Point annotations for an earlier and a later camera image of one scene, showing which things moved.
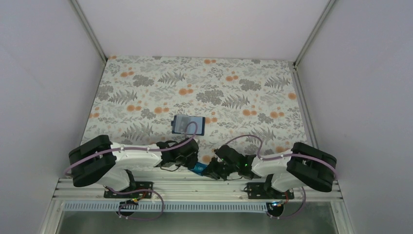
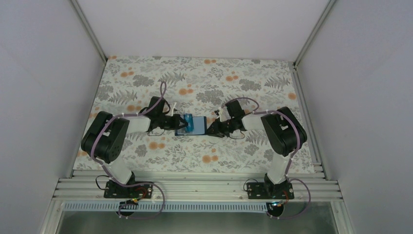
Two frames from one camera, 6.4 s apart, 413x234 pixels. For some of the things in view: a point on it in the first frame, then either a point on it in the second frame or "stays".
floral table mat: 137,97 stays
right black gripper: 213,172 to 217,129
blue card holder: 179,123 stays
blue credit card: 199,168 to 188,117
